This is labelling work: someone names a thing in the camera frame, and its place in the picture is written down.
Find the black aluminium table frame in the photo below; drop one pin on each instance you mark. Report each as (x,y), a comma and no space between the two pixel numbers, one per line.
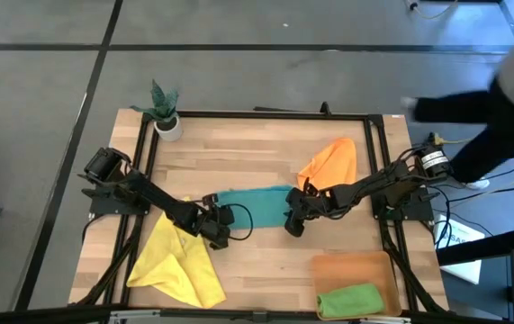
(238,114)

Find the green microfiber towel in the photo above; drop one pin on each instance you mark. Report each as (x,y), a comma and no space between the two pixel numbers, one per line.
(351,300)

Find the potted plant in white pot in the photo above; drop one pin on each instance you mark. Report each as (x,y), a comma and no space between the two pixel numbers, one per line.
(164,117)

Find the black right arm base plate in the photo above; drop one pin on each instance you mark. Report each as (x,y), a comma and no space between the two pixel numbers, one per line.
(423,214)

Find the person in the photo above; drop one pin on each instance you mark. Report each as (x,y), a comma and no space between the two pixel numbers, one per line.
(499,135)

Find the orange plastic basket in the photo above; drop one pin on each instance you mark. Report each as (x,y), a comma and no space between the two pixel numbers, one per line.
(351,267)

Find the black desk foot bar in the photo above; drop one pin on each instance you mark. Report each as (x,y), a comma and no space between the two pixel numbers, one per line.
(486,245)

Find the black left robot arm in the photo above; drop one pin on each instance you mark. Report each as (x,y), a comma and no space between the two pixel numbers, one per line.
(148,193)

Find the orange microfiber towel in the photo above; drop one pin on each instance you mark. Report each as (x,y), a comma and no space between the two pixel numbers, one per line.
(333,162)

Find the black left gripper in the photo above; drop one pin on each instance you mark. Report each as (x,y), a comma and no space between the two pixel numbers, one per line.
(216,220)

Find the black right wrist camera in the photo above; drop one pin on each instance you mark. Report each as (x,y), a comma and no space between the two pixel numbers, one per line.
(294,227)

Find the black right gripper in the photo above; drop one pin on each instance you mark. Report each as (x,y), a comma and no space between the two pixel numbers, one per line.
(306,204)

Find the white cardboard box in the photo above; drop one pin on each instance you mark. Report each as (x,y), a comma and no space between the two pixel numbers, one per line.
(461,272)

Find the teal microfiber towel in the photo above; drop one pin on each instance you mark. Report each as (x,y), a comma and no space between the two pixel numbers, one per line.
(261,207)

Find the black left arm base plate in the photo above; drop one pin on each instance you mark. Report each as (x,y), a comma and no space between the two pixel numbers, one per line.
(99,210)

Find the yellow microfiber towel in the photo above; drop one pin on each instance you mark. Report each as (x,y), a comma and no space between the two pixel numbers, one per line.
(175,265)

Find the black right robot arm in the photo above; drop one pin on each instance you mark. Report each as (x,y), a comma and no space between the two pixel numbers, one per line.
(373,186)

